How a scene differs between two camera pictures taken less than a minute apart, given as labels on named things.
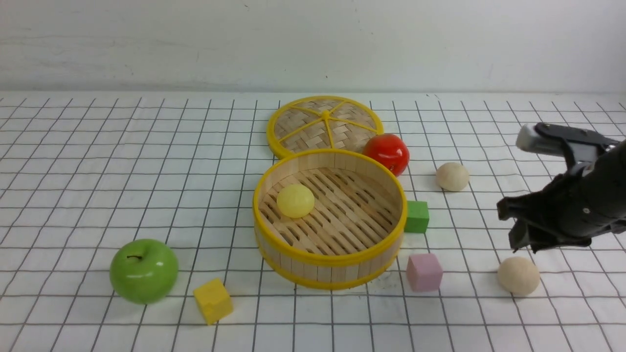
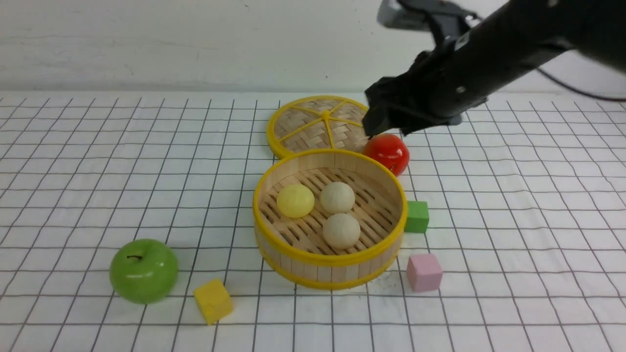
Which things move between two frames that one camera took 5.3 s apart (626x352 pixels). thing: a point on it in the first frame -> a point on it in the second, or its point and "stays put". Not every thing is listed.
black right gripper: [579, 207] -> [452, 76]
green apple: [143, 271] stays put
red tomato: [391, 149] stays put
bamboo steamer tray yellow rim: [327, 219] stays put
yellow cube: [214, 300] stays put
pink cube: [424, 272] stays put
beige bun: [519, 276] -> [341, 231]
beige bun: [452, 177] -> [337, 197]
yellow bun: [295, 201] stays put
